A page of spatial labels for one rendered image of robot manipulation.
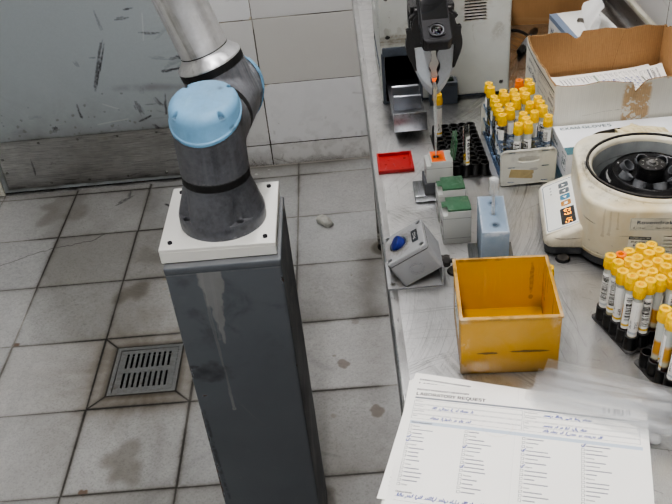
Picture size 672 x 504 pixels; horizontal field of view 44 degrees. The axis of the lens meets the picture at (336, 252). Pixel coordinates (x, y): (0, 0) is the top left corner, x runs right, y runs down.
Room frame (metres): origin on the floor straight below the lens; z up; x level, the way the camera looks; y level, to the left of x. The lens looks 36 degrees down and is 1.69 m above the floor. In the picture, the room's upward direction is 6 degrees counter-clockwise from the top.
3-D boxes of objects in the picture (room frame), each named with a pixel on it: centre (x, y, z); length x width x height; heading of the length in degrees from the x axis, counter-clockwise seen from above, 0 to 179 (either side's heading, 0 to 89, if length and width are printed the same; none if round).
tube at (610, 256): (0.89, -0.37, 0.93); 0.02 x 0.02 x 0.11
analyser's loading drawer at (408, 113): (1.58, -0.18, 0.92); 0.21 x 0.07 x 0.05; 178
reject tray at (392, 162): (1.39, -0.13, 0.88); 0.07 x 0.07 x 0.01; 88
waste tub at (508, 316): (0.87, -0.22, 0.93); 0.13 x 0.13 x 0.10; 84
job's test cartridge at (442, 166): (1.27, -0.20, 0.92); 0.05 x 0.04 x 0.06; 88
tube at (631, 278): (0.84, -0.38, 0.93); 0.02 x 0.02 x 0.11
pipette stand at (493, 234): (1.04, -0.24, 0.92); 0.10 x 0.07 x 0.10; 173
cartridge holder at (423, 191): (1.27, -0.20, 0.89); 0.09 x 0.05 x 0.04; 88
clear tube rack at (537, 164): (1.37, -0.36, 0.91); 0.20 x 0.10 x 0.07; 178
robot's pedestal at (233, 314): (1.23, 0.19, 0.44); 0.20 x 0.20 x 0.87; 88
